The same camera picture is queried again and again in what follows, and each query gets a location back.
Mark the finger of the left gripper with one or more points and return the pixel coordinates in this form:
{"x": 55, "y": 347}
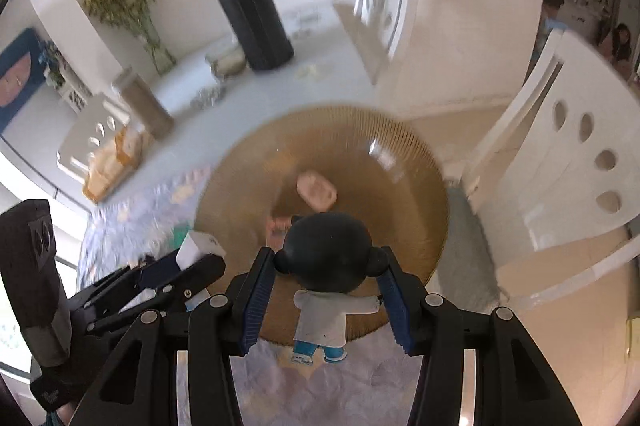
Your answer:
{"x": 112, "y": 292}
{"x": 162, "y": 292}

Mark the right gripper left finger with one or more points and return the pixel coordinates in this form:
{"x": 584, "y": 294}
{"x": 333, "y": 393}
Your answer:
{"x": 138, "y": 382}

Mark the pink oval case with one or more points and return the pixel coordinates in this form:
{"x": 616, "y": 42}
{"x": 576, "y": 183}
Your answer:
{"x": 316, "y": 191}

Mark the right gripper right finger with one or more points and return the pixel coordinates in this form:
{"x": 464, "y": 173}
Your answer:
{"x": 514, "y": 382}

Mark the teal translucent splat toy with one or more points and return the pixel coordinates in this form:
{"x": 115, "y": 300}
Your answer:
{"x": 179, "y": 233}

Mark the white chair near right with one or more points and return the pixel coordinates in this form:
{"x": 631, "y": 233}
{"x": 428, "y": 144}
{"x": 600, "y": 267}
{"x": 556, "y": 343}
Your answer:
{"x": 576, "y": 173}

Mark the white carved shelf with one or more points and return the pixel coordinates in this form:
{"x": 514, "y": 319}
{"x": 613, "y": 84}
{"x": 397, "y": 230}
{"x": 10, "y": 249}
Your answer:
{"x": 64, "y": 80}

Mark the small glass cup bowl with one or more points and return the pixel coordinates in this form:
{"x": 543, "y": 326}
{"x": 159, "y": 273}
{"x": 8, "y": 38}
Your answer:
{"x": 226, "y": 59}

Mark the white chair far left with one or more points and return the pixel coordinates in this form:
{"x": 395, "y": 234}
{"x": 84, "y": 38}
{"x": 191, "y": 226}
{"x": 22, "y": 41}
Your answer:
{"x": 96, "y": 123}

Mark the pill blister pack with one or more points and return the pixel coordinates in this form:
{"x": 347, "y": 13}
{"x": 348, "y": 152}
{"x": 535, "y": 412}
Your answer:
{"x": 207, "y": 97}

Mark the seated person in background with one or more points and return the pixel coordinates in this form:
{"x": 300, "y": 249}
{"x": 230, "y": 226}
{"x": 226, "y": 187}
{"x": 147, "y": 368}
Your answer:
{"x": 616, "y": 49}

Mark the white chair far right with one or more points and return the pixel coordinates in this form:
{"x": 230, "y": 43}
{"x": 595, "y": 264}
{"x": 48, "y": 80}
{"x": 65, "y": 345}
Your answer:
{"x": 380, "y": 30}

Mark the patterned ginkgo tablecloth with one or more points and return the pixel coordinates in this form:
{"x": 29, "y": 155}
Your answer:
{"x": 373, "y": 386}

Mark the black-haired boy figurine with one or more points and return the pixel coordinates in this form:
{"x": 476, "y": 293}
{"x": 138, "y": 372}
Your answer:
{"x": 329, "y": 254}

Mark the beige cylindrical canister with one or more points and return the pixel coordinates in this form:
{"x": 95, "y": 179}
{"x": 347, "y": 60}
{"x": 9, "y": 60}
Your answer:
{"x": 137, "y": 94}

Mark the amber ribbed glass bowl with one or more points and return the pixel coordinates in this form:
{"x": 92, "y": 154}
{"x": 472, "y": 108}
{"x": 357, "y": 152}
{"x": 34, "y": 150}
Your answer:
{"x": 384, "y": 174}

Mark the white chair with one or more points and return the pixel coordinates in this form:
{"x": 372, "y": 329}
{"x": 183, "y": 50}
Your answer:
{"x": 576, "y": 173}
{"x": 380, "y": 30}
{"x": 96, "y": 123}

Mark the white charger cube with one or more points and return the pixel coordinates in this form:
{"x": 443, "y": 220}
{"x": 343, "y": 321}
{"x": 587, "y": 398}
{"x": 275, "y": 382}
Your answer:
{"x": 200, "y": 260}

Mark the blue wall painting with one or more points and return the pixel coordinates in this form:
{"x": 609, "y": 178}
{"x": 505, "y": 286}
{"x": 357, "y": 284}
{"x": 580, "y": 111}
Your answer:
{"x": 21, "y": 74}

